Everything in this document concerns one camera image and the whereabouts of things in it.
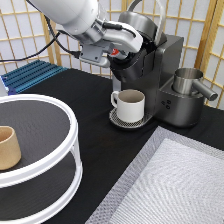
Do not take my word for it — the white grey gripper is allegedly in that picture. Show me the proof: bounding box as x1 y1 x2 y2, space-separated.
79 22 143 68

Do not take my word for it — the grey pod coffee machine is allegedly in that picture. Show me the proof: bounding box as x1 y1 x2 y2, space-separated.
109 0 208 129

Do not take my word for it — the white coffee pod red lid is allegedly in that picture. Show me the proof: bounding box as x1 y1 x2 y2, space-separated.
111 48 120 57

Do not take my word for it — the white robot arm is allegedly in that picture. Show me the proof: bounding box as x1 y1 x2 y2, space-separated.
29 0 143 67

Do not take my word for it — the white ceramic mug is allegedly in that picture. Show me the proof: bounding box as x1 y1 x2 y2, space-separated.
111 89 145 123

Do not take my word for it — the wooden shoji screen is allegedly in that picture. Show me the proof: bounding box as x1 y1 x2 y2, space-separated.
0 0 224 110

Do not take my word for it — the steel milk frother jug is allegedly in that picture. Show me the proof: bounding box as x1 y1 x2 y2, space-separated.
173 68 218 101

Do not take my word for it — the tan ceramic cup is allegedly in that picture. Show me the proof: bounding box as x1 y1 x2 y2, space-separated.
0 126 21 170

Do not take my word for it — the white two-tier round shelf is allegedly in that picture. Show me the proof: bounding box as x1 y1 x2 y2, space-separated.
0 94 83 224

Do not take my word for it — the grey woven placemat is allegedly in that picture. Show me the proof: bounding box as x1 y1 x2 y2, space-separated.
85 127 224 224

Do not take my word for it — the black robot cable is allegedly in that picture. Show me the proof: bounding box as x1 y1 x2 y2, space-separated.
0 0 83 64

